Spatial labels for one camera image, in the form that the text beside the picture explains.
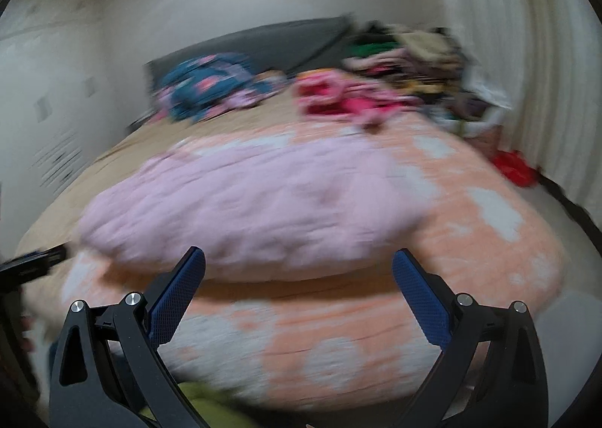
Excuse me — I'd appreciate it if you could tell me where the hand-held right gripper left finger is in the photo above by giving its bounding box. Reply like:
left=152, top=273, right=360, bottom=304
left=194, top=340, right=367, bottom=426
left=49, top=247, right=208, bottom=428

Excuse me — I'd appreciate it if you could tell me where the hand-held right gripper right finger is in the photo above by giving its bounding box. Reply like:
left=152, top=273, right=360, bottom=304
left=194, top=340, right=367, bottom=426
left=391, top=249, right=549, bottom=428

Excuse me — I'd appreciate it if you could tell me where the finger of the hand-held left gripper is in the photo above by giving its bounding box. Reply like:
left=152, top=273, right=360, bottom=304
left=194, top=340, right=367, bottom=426
left=0, top=244, right=67, bottom=278

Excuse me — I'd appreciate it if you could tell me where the pink quilted jacket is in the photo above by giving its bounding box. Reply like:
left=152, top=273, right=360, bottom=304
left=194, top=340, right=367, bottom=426
left=78, top=141, right=429, bottom=280

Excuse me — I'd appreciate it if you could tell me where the bag of clothes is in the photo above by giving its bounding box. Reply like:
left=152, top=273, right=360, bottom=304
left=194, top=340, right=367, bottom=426
left=442, top=94, right=513, bottom=151

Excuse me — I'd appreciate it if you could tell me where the pile of mixed clothes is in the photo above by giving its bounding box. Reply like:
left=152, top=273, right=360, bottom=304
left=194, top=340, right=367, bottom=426
left=341, top=23, right=471, bottom=99

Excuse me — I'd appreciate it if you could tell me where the orange checked blanket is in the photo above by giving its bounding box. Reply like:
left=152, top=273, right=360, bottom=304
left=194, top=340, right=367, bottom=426
left=23, top=115, right=570, bottom=410

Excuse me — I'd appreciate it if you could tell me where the person's yellow-green top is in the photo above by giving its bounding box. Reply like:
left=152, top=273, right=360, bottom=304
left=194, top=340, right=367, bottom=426
left=176, top=381, right=250, bottom=428

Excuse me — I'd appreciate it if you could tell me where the bed with beige sheet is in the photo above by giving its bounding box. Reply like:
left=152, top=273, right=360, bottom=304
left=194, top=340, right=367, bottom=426
left=14, top=94, right=570, bottom=410

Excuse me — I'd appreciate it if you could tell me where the white wardrobe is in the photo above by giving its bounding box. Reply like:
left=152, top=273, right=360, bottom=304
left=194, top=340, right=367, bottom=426
left=0, top=0, right=118, bottom=203

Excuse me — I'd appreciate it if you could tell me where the red plastic bag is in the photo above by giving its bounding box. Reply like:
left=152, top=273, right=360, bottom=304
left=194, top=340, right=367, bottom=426
left=491, top=150, right=541, bottom=189

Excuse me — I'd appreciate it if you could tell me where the teal floral quilt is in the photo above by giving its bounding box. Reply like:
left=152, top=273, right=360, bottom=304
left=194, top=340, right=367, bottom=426
left=155, top=54, right=287, bottom=123

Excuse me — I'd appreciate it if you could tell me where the pink fleece garment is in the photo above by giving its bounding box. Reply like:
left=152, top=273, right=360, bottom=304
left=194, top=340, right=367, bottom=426
left=294, top=69, right=424, bottom=130

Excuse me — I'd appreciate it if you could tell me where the white curtain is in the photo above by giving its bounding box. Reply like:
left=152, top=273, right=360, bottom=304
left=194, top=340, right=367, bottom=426
left=437, top=0, right=593, bottom=217

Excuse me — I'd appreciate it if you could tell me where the grey headboard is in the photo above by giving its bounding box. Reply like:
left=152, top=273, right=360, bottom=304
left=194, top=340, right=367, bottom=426
left=146, top=14, right=356, bottom=81

